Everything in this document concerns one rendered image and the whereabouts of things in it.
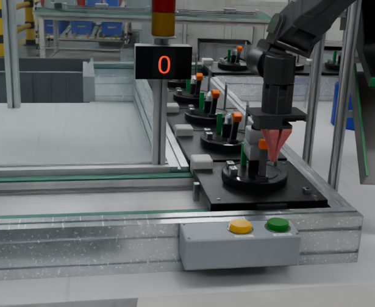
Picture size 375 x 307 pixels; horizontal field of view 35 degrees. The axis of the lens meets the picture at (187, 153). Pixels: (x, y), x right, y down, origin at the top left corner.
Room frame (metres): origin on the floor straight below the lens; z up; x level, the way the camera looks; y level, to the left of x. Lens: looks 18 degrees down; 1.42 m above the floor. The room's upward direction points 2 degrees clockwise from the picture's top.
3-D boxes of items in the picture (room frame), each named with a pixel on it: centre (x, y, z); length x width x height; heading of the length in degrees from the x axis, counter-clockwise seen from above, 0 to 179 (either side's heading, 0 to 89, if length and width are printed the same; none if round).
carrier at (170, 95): (1.93, -0.02, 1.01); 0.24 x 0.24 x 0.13; 10
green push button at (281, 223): (0.98, -0.17, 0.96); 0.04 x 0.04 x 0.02
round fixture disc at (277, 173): (1.20, -0.15, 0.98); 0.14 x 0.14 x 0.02
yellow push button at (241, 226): (0.97, -0.10, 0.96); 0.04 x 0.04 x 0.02
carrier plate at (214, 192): (1.20, -0.15, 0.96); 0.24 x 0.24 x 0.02; 10
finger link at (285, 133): (1.09, -0.15, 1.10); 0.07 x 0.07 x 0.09; 11
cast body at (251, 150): (1.21, -0.15, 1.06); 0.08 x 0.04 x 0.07; 7
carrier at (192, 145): (1.45, -0.10, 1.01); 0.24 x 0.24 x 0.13; 10
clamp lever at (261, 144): (1.15, -0.15, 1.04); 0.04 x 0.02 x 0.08; 10
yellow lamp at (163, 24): (1.28, 0.06, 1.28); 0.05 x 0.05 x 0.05
